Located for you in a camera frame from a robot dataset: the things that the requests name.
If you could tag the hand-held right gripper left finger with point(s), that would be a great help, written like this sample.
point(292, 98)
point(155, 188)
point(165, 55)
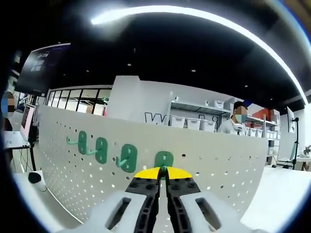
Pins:
point(143, 206)

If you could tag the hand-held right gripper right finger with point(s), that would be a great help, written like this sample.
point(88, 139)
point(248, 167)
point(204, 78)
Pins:
point(179, 206)

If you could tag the green hook assembly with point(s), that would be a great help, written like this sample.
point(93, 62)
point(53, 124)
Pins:
point(82, 150)
point(132, 165)
point(98, 157)
point(159, 160)

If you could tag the white perforated mounting plate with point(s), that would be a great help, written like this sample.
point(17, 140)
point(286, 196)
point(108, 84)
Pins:
point(218, 157)

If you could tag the storage shelf with white bins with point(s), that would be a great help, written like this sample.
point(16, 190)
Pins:
point(194, 123)

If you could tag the black round speaker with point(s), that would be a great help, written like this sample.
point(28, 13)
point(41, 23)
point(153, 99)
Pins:
point(34, 177)

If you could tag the black tripod stand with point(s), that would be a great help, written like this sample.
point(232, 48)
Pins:
point(296, 150)

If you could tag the desk monitor on stand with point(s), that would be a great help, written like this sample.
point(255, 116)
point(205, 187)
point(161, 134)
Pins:
point(26, 119)

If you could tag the ceiling light strip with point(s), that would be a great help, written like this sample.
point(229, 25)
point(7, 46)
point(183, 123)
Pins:
point(145, 11)

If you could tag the large dark wall screen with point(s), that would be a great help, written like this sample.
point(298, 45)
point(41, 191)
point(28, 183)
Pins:
point(41, 68)

